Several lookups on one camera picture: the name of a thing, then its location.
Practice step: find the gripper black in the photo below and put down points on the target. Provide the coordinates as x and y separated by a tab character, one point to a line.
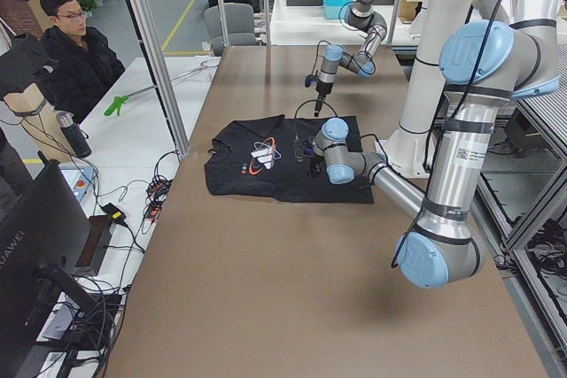
315	168
322	90

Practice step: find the black graphic t-shirt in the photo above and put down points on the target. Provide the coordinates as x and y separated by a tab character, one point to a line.
256	158

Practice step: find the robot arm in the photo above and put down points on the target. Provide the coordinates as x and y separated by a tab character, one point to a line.
473	57
359	15

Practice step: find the blue plastic bin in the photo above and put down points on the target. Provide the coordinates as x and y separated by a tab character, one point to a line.
335	9

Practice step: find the grey office chair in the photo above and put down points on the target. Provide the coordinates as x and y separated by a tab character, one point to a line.
240	25

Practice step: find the brown cardboard box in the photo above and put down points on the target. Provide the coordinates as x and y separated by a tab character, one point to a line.
409	9

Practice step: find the green grabber tool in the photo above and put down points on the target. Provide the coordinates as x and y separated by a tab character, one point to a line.
116	105

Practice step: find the black power adapter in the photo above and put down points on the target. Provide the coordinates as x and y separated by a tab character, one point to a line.
115	212

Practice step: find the seated man black jacket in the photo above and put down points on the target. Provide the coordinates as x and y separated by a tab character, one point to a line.
86	66

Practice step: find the teach pendant with red button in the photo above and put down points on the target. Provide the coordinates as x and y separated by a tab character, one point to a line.
79	179

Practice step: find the black water bottle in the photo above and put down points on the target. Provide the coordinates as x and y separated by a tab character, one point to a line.
73	134

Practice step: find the black Huawei monitor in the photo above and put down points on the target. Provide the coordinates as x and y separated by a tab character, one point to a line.
42	238

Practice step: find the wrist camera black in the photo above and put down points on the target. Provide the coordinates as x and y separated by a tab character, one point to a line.
303	149
310	79

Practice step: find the aluminium frame post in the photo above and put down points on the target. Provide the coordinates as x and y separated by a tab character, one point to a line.
140	14

